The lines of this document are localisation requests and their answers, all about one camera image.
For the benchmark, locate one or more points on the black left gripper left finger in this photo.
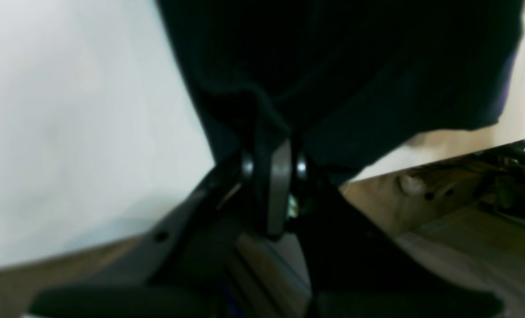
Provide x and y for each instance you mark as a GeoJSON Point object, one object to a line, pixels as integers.
{"type": "Point", "coordinates": [174, 271]}

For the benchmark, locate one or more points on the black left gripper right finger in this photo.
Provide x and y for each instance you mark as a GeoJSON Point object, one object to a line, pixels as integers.
{"type": "Point", "coordinates": [357, 271]}

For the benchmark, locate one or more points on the black T-shirt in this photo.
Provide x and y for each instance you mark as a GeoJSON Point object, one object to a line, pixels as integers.
{"type": "Point", "coordinates": [351, 79]}

